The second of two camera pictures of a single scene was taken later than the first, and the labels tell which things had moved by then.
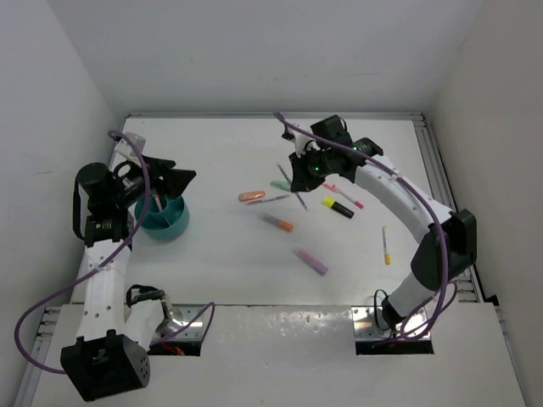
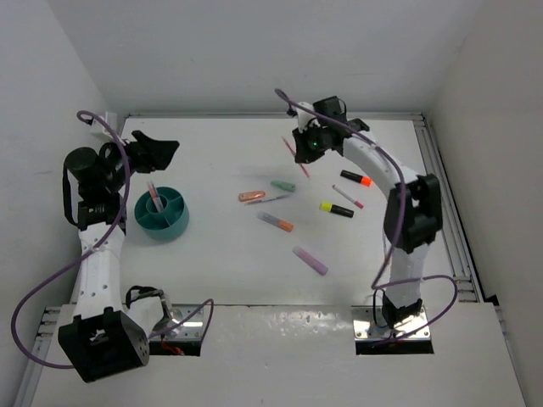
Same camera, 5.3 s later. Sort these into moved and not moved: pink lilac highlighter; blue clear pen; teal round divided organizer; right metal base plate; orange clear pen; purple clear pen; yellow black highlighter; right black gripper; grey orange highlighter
Moved: blue clear pen; right black gripper; yellow black highlighter
Not moved: orange clear pen; right metal base plate; pink lilac highlighter; purple clear pen; teal round divided organizer; grey orange highlighter
